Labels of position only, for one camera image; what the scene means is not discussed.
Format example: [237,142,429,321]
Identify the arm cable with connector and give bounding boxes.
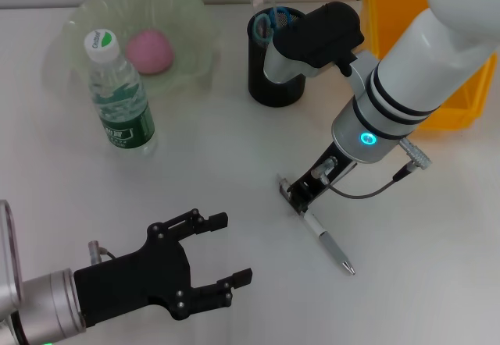
[87,239,118,264]
[311,136,434,200]

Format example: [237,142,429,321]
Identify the pink peach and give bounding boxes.
[124,28,175,76]

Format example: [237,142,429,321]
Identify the right arm cable with connector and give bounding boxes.
[311,136,434,200]

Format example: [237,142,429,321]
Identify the green glass fruit plate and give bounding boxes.
[41,0,222,100]

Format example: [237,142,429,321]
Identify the left arm cable with connector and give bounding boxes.
[87,239,118,264]

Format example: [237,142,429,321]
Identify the teal and blue scissors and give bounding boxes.
[252,5,293,48]

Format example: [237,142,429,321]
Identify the yellow plastic bin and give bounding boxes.
[361,0,498,131]

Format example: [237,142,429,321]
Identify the black mesh pen holder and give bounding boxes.
[246,6,308,108]

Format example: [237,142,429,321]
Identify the clear water bottle green label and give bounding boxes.
[82,28,157,158]

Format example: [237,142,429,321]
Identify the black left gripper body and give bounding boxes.
[73,222,195,329]

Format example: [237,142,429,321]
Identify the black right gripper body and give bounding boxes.
[291,141,359,205]

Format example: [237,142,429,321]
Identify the grey and white pen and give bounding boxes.
[277,172,356,276]

